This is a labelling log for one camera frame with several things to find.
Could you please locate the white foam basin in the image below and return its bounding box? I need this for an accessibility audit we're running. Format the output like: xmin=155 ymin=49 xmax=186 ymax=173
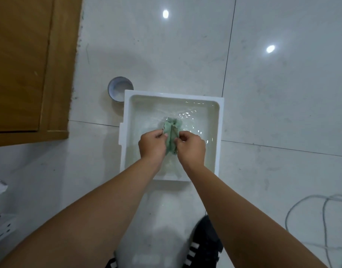
xmin=119 ymin=90 xmax=225 ymax=182

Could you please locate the person's right forearm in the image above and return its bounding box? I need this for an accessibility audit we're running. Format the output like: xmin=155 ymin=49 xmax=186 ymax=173
xmin=181 ymin=158 xmax=329 ymax=268

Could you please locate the white power strip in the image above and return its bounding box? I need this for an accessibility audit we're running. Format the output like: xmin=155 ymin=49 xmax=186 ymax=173
xmin=0 ymin=213 xmax=16 ymax=243

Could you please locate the white cable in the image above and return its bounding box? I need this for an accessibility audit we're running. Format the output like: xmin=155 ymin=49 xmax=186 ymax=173
xmin=285 ymin=194 xmax=342 ymax=268

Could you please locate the person's left forearm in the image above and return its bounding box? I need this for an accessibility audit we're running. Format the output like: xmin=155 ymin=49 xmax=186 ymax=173
xmin=0 ymin=158 xmax=162 ymax=268

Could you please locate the wooden door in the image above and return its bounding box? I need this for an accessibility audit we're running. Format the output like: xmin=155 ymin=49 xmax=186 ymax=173
xmin=0 ymin=0 xmax=83 ymax=148

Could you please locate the person's right hand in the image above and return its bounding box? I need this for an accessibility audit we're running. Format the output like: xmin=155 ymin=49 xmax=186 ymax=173
xmin=174 ymin=131 xmax=207 ymax=168

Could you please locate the black striped shoe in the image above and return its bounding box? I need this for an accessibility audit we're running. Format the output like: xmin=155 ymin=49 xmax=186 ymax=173
xmin=182 ymin=215 xmax=224 ymax=268

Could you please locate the person's left hand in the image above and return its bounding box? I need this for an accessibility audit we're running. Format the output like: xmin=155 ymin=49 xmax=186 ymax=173
xmin=138 ymin=129 xmax=169 ymax=166

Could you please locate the green wet cloth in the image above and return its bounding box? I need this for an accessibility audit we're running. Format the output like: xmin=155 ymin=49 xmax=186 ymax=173
xmin=162 ymin=117 xmax=183 ymax=156

